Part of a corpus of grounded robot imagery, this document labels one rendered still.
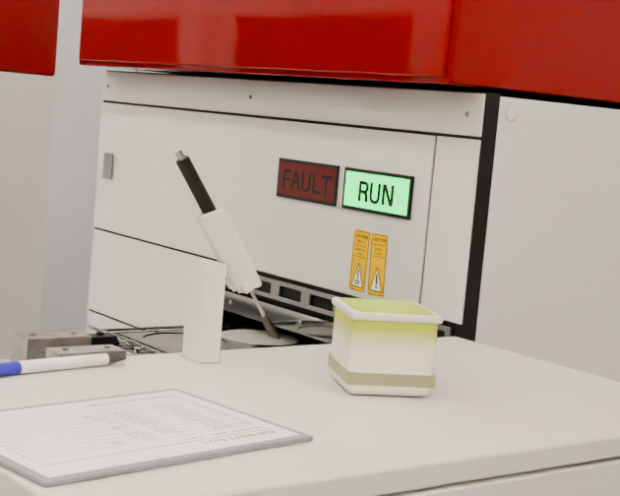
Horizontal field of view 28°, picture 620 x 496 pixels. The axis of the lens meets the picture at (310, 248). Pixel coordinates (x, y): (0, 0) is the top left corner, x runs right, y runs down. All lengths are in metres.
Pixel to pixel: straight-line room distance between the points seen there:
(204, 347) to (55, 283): 4.37
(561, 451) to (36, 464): 0.38
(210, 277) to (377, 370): 0.17
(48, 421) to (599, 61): 0.82
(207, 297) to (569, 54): 0.54
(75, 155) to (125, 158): 3.40
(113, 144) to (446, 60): 0.77
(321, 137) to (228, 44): 0.18
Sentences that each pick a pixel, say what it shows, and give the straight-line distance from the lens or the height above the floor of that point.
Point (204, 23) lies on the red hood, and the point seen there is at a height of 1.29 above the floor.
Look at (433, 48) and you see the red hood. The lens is 1.28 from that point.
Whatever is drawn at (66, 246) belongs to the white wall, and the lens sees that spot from 5.32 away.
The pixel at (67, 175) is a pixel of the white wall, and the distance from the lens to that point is 5.33.
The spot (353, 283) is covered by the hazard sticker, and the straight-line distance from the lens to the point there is 1.43.
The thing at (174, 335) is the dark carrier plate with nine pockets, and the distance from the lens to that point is 1.52.
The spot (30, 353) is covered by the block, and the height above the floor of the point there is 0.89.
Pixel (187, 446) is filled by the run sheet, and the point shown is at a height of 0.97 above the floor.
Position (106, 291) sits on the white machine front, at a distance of 1.92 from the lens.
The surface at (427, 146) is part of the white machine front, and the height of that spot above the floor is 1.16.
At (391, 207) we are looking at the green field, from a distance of 1.38.
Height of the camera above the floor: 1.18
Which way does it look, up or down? 6 degrees down
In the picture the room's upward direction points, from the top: 5 degrees clockwise
